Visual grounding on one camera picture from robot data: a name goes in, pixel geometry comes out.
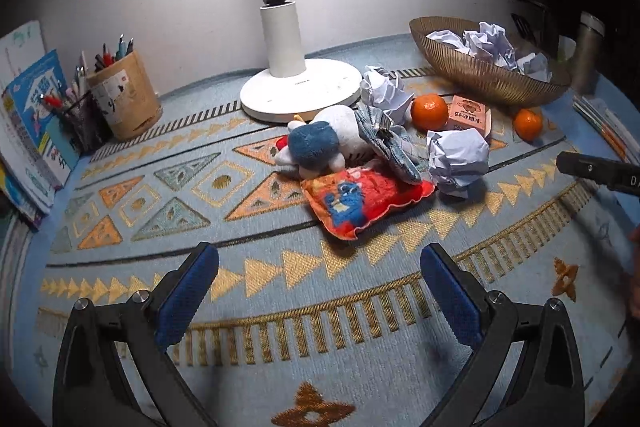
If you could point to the white paper ball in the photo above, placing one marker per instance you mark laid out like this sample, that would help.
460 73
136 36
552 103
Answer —
536 64
382 89
487 44
447 39
457 159

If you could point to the small denim cloth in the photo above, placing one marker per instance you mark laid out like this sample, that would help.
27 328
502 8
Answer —
395 152

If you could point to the patterned blue table mat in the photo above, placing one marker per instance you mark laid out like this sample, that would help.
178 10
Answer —
310 307

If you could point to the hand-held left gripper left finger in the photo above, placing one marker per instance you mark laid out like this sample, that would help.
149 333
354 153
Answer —
187 297

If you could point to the person's right hand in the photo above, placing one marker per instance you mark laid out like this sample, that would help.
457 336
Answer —
636 297

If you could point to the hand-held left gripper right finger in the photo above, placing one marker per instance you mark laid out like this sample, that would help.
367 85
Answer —
450 297

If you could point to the steel bottle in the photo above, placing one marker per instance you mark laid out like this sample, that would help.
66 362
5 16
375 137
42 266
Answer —
590 52

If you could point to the bunch of pens in bamboo holder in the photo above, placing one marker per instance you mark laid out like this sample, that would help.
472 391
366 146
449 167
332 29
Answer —
112 54

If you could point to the blue and white plush toy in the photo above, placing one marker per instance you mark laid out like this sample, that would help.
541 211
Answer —
315 142

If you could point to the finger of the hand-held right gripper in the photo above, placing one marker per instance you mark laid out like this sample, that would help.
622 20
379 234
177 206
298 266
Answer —
585 167

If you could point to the bamboo pen holder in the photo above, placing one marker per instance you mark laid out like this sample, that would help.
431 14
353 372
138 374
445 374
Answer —
125 99

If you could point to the brown ribbed bowl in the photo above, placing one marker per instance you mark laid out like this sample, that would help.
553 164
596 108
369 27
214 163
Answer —
480 74

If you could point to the black mesh pen holder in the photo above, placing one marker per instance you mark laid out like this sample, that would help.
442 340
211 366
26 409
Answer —
82 124

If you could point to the red printed pouch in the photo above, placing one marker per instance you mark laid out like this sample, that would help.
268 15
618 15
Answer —
350 202

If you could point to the yellow book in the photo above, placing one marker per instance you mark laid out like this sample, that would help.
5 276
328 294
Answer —
20 199

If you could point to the white desk lamp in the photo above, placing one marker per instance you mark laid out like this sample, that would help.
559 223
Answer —
285 57

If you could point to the pink cardboard box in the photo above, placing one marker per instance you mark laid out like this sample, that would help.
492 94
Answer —
467 117

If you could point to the orange mandarin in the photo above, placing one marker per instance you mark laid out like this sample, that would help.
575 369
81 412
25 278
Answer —
429 111
528 124

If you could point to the bunch of pens in mesh holder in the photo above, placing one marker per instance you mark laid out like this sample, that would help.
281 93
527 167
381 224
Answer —
65 94

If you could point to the blue illustrated workbook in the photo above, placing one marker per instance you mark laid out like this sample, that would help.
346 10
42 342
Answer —
37 107

